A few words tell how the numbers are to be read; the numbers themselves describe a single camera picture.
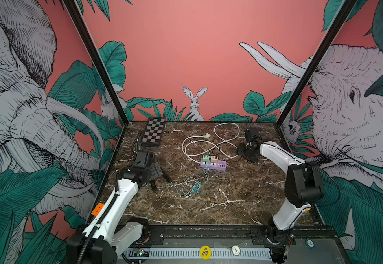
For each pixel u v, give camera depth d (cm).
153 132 111
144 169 70
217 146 107
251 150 70
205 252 70
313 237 76
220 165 95
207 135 111
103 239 39
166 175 93
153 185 89
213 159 93
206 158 93
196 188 88
